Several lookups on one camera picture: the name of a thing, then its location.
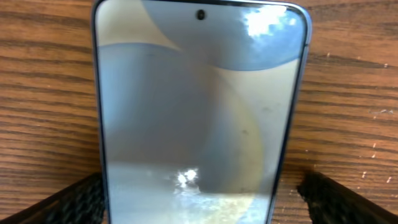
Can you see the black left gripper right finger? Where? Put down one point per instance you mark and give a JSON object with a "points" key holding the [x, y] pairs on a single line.
{"points": [[332, 203]]}

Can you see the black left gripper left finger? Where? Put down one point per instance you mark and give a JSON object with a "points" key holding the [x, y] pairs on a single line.
{"points": [[79, 203]]}

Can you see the blue smartphone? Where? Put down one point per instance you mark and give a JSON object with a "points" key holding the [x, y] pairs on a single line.
{"points": [[195, 103]]}

